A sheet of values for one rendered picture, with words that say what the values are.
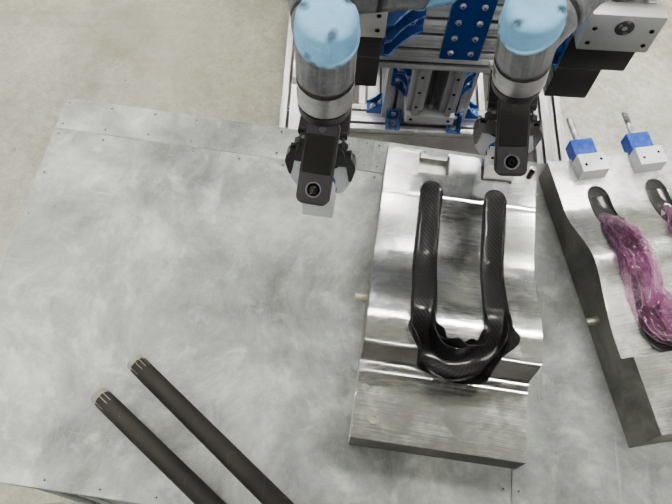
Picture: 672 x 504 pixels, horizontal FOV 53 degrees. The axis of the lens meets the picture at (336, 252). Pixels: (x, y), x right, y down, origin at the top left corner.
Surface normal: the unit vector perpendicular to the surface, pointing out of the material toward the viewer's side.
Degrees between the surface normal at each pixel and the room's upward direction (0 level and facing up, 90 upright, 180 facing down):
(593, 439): 0
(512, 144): 38
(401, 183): 0
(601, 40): 90
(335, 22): 0
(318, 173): 33
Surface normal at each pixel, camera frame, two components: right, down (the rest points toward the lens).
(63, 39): 0.04, -0.43
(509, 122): -0.14, 0.18
